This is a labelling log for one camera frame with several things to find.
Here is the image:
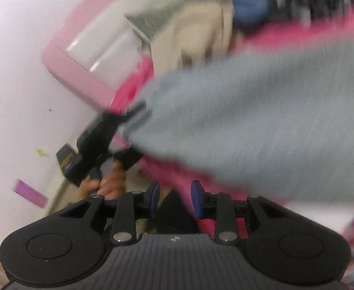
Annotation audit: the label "person's left hand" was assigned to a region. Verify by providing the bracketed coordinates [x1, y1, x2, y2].
[79, 160, 126, 200]

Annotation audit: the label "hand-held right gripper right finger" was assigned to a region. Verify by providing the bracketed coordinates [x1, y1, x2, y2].
[191, 180, 289, 245]

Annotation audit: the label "pink white headboard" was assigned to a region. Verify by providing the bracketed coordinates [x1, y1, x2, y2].
[41, 0, 193, 110]

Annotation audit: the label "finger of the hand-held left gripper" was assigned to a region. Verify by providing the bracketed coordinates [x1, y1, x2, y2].
[121, 101, 149, 124]
[112, 148, 144, 170]

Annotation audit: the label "purple flat object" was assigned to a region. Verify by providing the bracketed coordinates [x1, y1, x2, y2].
[13, 179, 50, 208]

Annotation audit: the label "gray sweatpants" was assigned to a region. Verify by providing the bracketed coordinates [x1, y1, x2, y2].
[124, 36, 354, 203]

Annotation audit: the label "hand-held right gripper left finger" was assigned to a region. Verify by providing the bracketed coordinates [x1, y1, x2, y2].
[58, 180, 161, 245]

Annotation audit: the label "beige garment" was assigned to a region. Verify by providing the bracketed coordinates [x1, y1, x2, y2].
[151, 0, 235, 77]

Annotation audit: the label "green patterned pillow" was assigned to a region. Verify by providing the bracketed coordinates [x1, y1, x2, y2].
[125, 0, 184, 42]

